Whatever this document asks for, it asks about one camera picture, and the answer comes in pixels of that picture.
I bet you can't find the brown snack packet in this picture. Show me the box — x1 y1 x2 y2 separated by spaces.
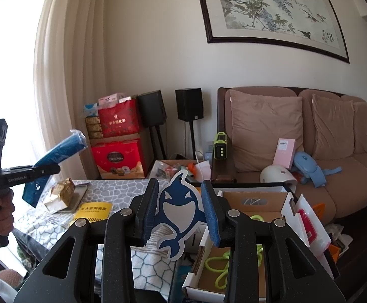
43 178 77 213

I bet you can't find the pink white carton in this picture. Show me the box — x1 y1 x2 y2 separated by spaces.
98 92 133 105

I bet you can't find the black speaker stand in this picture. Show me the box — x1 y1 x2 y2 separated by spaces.
186 120 197 160
150 124 168 172

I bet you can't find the blue plastic pouch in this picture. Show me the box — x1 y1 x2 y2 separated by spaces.
22 129 87 207

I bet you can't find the white dome lamp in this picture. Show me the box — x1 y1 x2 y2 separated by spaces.
260 166 298 193

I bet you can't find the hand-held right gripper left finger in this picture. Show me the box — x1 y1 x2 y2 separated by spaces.
14 178 160 303

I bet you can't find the green braided cable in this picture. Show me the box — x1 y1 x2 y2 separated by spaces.
204 215 264 289

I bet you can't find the pink paper bag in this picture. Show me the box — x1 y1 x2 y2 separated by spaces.
194 161 212 184

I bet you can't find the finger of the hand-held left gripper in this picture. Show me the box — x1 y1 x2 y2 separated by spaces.
32 163 61 182

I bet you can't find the red gift boxes stack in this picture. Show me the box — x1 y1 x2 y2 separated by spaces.
90 129 155 177

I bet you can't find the red gift bag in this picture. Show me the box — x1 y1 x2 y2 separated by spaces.
97 98 143 138

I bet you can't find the white curtain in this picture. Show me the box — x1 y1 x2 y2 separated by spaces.
0 0 111 196

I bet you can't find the blue massager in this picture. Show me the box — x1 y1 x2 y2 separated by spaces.
292 151 343 188

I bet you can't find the brown cushion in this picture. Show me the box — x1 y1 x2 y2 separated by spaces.
311 94 356 160
229 89 304 172
352 101 367 155

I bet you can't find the blue whale cutout card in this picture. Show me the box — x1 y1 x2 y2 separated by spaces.
150 169 209 261

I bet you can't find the brown sofa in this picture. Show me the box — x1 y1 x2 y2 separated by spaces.
217 86 367 220

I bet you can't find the grey printed blanket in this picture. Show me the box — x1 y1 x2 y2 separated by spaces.
13 179 184 291

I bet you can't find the white power strip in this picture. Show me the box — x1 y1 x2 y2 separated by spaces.
202 147 215 165

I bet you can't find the red package in clear bag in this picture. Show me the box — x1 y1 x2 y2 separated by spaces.
294 194 332 256

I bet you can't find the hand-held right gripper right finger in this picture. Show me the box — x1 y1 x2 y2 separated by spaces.
201 180 348 303

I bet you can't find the blue tissue pack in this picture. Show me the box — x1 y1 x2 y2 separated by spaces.
82 104 100 119

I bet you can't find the orange plastic crate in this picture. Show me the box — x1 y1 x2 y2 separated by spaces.
313 203 326 221

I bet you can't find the framed flower painting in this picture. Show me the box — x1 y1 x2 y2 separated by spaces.
193 0 351 64

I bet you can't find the pink box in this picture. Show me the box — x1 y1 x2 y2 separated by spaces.
272 138 296 169

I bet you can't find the yellow instruction booklet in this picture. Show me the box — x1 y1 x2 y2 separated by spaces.
73 202 112 223

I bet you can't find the green black portable lamp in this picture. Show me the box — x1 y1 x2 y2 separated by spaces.
213 131 229 168

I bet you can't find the black speaker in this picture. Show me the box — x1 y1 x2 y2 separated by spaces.
137 90 167 127
175 88 203 122

